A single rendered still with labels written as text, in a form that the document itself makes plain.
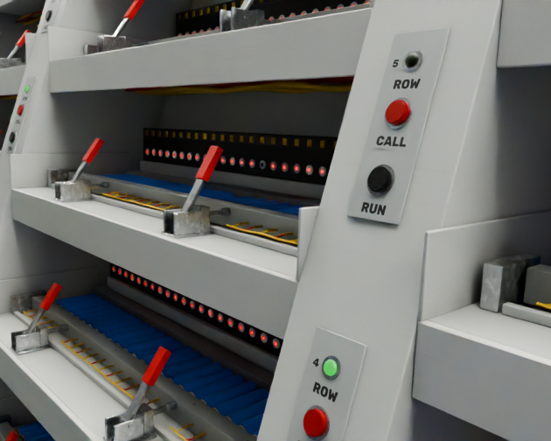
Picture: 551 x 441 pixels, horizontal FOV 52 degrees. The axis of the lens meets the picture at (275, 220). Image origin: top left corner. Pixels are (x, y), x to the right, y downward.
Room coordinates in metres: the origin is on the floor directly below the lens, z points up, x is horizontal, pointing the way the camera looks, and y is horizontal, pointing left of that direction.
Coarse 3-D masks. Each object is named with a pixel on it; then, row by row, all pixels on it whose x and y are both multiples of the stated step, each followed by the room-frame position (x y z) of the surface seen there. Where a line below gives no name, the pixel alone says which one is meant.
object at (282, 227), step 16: (80, 176) 0.82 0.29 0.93; (96, 176) 0.80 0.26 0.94; (96, 192) 0.79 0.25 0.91; (112, 192) 0.73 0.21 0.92; (128, 192) 0.71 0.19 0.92; (144, 192) 0.68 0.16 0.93; (160, 192) 0.65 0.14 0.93; (176, 192) 0.64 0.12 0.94; (160, 208) 0.62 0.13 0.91; (176, 208) 0.63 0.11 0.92; (240, 208) 0.54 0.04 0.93; (256, 208) 0.54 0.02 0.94; (224, 224) 0.57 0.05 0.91; (240, 224) 0.53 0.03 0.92; (256, 224) 0.53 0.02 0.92; (272, 224) 0.51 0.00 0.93; (288, 224) 0.50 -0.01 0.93; (288, 240) 0.50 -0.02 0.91
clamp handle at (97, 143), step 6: (96, 138) 0.74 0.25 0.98; (96, 144) 0.73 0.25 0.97; (90, 150) 0.73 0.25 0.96; (96, 150) 0.73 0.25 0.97; (84, 156) 0.73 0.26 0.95; (90, 156) 0.73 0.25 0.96; (84, 162) 0.73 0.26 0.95; (90, 162) 0.73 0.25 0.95; (84, 168) 0.72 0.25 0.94; (78, 174) 0.72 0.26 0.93; (72, 180) 0.72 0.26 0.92
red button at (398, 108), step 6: (396, 102) 0.34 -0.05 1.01; (402, 102) 0.34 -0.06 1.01; (390, 108) 0.35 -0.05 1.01; (396, 108) 0.34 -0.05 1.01; (402, 108) 0.34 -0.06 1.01; (408, 108) 0.34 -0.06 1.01; (390, 114) 0.34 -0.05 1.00; (396, 114) 0.34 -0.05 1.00; (402, 114) 0.34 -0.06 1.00; (390, 120) 0.34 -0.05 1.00; (396, 120) 0.34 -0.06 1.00; (402, 120) 0.34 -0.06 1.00
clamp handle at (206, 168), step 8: (208, 152) 0.53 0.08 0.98; (216, 152) 0.53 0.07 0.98; (208, 160) 0.53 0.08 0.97; (216, 160) 0.53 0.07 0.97; (200, 168) 0.53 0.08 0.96; (208, 168) 0.53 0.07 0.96; (200, 176) 0.53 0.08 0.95; (208, 176) 0.53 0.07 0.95; (200, 184) 0.53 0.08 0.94; (192, 192) 0.53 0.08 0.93; (192, 200) 0.52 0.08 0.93; (184, 208) 0.53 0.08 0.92
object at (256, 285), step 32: (32, 160) 0.84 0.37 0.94; (64, 160) 0.87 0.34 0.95; (96, 160) 0.90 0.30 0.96; (128, 160) 0.94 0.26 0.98; (32, 192) 0.79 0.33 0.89; (288, 192) 0.66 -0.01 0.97; (320, 192) 0.62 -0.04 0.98; (32, 224) 0.77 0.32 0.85; (64, 224) 0.69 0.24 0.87; (96, 224) 0.62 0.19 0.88; (128, 224) 0.57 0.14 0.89; (160, 224) 0.58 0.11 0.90; (128, 256) 0.57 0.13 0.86; (160, 256) 0.52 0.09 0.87; (192, 256) 0.48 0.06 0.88; (224, 256) 0.45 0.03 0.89; (256, 256) 0.45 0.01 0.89; (288, 256) 0.45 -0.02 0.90; (192, 288) 0.48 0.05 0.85; (224, 288) 0.45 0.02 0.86; (256, 288) 0.42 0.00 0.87; (288, 288) 0.39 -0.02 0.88; (256, 320) 0.42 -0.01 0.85; (288, 320) 0.39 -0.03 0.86
